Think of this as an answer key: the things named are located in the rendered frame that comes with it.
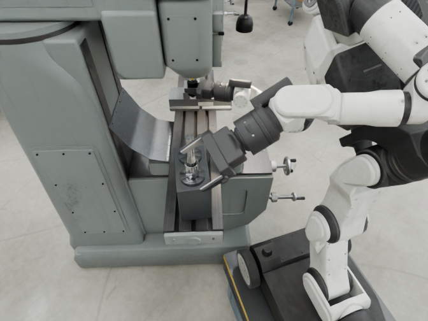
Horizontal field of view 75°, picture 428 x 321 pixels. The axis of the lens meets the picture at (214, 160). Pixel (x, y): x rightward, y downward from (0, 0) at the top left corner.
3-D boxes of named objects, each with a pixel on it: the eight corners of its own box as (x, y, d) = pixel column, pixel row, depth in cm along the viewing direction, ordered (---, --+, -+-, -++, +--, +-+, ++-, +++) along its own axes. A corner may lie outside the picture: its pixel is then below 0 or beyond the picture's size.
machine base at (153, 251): (242, 194, 239) (244, 179, 224) (251, 263, 197) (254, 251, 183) (100, 198, 236) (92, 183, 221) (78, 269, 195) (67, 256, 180)
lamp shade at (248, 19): (256, 30, 119) (257, 14, 115) (243, 34, 116) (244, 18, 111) (244, 25, 123) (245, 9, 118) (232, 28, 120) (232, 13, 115)
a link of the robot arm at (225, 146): (232, 183, 67) (275, 156, 65) (221, 178, 58) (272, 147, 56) (207, 140, 71) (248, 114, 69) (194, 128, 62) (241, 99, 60)
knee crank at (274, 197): (302, 195, 172) (305, 189, 168) (305, 203, 168) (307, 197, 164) (267, 196, 172) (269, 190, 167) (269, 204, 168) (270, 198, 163)
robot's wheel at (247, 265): (258, 292, 146) (263, 276, 132) (249, 295, 145) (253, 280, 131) (243, 256, 159) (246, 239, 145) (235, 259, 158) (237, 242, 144)
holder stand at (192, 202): (205, 175, 124) (204, 141, 110) (212, 218, 109) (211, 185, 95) (178, 178, 123) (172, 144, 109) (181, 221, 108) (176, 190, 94)
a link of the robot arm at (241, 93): (226, 95, 132) (250, 99, 130) (221, 107, 124) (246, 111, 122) (227, 72, 124) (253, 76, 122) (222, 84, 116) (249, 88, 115)
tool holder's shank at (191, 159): (197, 162, 94) (196, 137, 86) (190, 167, 92) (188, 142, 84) (192, 157, 95) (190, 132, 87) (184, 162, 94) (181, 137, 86)
